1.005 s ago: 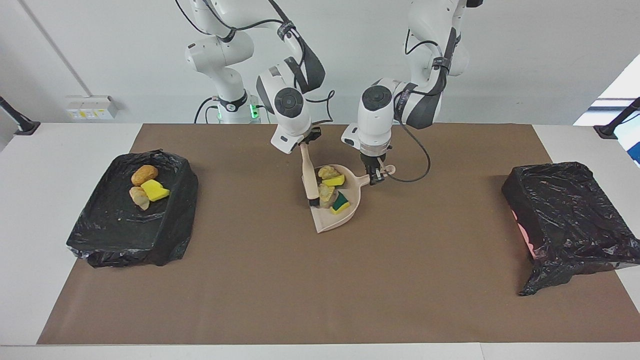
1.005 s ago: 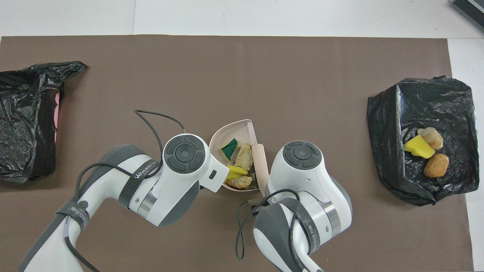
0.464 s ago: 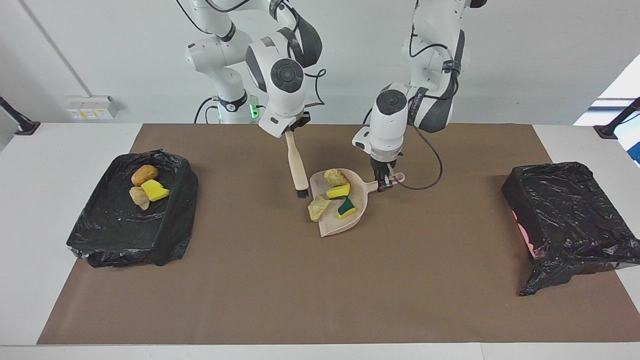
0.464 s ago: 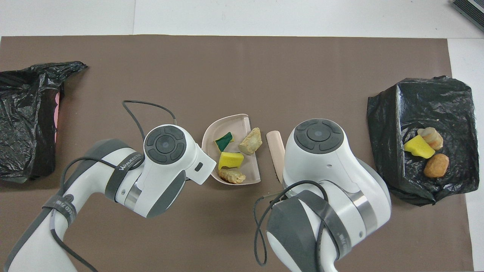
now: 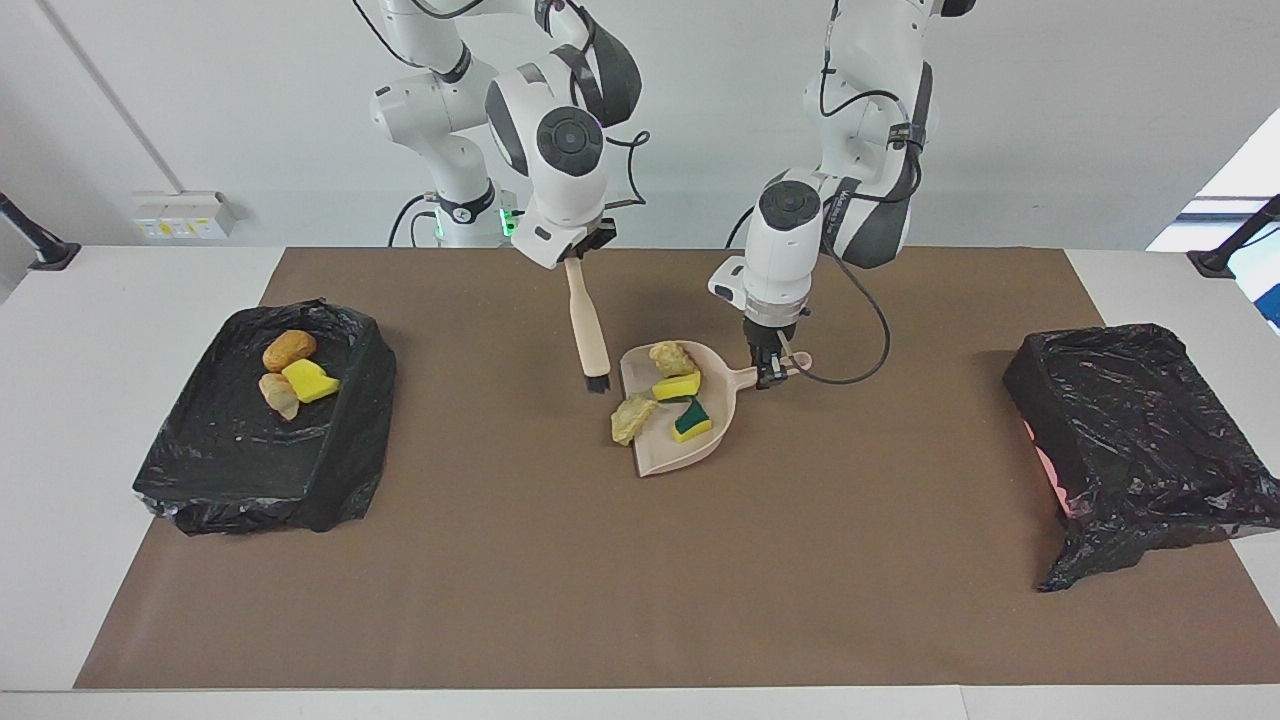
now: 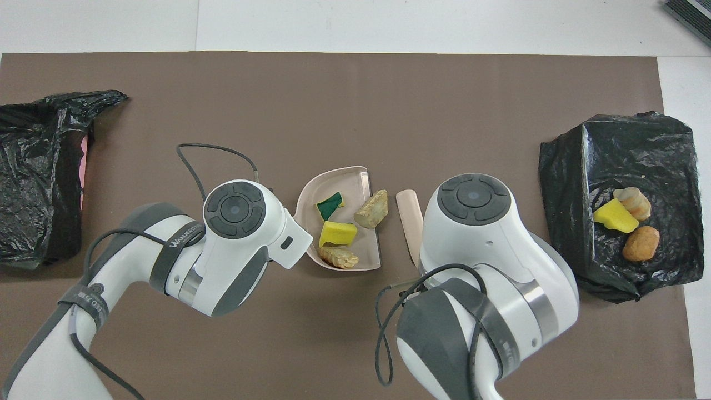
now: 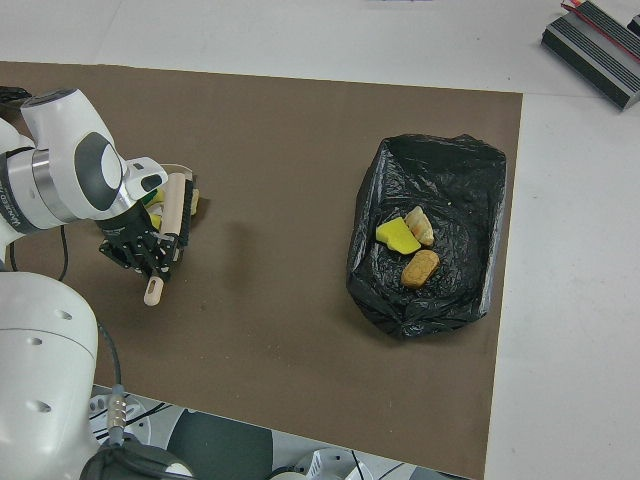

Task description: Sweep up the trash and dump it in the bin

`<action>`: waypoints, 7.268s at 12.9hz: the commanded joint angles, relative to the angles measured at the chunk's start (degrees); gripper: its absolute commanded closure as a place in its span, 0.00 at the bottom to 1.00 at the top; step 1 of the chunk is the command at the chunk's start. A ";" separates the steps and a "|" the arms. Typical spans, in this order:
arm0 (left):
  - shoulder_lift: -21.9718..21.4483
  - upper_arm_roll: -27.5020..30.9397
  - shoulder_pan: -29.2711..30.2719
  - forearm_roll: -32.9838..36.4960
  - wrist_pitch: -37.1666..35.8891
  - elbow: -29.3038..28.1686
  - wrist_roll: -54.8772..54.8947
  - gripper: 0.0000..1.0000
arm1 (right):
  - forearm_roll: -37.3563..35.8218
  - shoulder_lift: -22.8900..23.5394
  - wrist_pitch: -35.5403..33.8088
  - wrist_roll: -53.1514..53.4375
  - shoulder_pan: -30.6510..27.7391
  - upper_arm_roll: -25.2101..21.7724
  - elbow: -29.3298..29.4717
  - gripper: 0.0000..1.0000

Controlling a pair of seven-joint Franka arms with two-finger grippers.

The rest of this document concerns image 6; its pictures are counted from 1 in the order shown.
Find beige stone-like chunk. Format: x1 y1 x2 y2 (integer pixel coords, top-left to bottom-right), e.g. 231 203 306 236
354 189 389 229

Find yellow green sponge piece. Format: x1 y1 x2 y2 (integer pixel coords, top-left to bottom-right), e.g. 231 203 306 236
593 198 640 234
316 192 345 222
319 221 358 248

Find beige plastic dustpan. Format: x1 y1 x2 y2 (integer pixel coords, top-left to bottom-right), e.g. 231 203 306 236
294 166 384 272

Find beige hand brush black bristles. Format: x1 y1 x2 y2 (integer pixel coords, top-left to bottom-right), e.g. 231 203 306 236
395 189 425 267

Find striped toy croissant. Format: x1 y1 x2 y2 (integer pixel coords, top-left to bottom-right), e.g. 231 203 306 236
318 245 359 269

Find toy croissant half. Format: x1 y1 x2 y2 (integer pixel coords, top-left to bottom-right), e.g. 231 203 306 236
613 187 652 222

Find brown toy bread roll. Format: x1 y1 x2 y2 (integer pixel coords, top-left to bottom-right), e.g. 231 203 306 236
622 226 660 262

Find black bag lined bin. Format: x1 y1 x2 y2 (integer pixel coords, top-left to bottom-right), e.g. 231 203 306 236
538 111 698 303

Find black bag pink bin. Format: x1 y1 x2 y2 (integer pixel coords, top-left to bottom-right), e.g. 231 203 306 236
0 90 129 271

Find brown table mat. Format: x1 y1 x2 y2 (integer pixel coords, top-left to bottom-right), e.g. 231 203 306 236
0 51 698 400

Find dark ribbed object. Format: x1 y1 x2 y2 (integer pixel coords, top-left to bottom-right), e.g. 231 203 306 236
663 0 711 48

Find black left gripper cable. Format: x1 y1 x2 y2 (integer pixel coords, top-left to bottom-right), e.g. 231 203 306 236
177 143 260 203

